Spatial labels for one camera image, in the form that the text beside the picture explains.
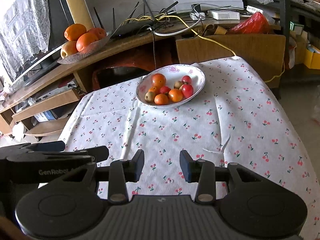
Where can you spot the cherry print tablecloth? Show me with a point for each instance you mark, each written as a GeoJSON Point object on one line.
{"type": "Point", "coordinates": [235, 118]}

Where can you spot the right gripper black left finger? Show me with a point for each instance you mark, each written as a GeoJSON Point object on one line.
{"type": "Point", "coordinates": [121, 172]}

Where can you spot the red plastic bag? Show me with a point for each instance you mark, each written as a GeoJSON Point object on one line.
{"type": "Point", "coordinates": [256, 24]}

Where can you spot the orange mandarin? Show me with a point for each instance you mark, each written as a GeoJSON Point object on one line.
{"type": "Point", "coordinates": [175, 95]}
{"type": "Point", "coordinates": [155, 90]}
{"type": "Point", "coordinates": [161, 99]}

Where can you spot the black television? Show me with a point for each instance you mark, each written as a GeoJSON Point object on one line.
{"type": "Point", "coordinates": [60, 18]}

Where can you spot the orange on glass dish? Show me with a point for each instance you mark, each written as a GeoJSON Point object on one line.
{"type": "Point", "coordinates": [85, 40]}

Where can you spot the glass fruit dish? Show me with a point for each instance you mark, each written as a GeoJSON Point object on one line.
{"type": "Point", "coordinates": [88, 51]}

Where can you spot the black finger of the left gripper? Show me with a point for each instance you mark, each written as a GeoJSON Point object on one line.
{"type": "Point", "coordinates": [98, 154]}

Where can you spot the yellow-brown pear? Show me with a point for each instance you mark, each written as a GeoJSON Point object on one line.
{"type": "Point", "coordinates": [149, 97]}
{"type": "Point", "coordinates": [178, 84]}

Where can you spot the brown cardboard box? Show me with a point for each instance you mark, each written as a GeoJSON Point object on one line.
{"type": "Point", "coordinates": [264, 52]}

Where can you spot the red tomato with stem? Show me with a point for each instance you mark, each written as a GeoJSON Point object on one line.
{"type": "Point", "coordinates": [165, 90]}

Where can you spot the wooden tv cabinet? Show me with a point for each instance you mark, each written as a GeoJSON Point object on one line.
{"type": "Point", "coordinates": [143, 51]}

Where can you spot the white floral plate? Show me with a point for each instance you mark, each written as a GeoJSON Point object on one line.
{"type": "Point", "coordinates": [172, 74]}

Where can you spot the black wifi router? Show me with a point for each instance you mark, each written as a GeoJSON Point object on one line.
{"type": "Point", "coordinates": [133, 26]}

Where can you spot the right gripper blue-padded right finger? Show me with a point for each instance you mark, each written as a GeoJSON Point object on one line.
{"type": "Point", "coordinates": [201, 172]}

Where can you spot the white lace cloth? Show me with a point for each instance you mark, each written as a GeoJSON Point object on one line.
{"type": "Point", "coordinates": [25, 31]}

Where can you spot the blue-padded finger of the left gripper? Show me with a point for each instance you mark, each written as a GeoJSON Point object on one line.
{"type": "Point", "coordinates": [54, 146]}

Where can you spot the orange-red tomato on plate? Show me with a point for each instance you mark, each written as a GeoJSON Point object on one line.
{"type": "Point", "coordinates": [158, 80]}

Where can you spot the large red tomato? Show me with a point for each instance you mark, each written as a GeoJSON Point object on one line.
{"type": "Point", "coordinates": [187, 90]}

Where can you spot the yellow box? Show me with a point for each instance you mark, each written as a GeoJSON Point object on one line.
{"type": "Point", "coordinates": [312, 57]}

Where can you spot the yellow apple on dish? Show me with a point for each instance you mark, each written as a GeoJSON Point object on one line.
{"type": "Point", "coordinates": [68, 49]}

